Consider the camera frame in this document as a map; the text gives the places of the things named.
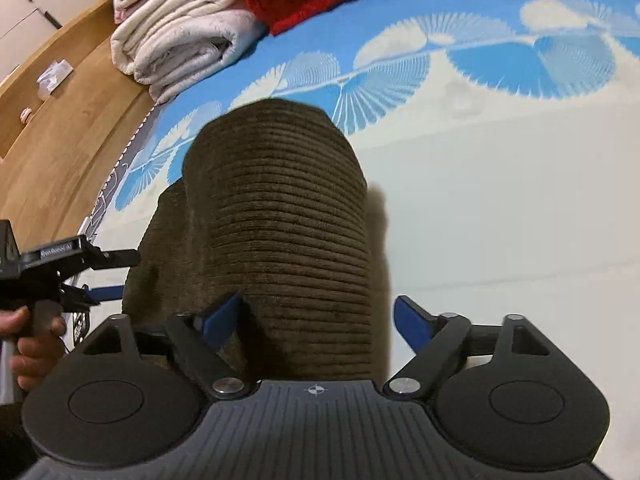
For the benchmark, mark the person's left hand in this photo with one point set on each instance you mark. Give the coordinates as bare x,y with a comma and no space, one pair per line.
35,355

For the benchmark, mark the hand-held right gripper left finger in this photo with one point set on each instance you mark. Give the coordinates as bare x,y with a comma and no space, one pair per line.
222,317

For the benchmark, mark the brown ribbed towel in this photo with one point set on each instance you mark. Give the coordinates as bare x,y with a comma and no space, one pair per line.
280,210

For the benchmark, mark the white plastic packet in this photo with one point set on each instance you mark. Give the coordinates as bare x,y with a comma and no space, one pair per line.
54,76

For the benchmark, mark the small white round object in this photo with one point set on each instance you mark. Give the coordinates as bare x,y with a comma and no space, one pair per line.
26,115

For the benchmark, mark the white folded blanket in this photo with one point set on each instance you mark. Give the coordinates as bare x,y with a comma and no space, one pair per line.
180,40

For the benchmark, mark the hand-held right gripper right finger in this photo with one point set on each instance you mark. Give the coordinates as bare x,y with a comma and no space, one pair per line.
411,322

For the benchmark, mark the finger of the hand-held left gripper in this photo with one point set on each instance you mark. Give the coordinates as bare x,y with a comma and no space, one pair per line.
107,294
120,258

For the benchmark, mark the blue white printed mat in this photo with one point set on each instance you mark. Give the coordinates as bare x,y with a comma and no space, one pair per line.
500,185

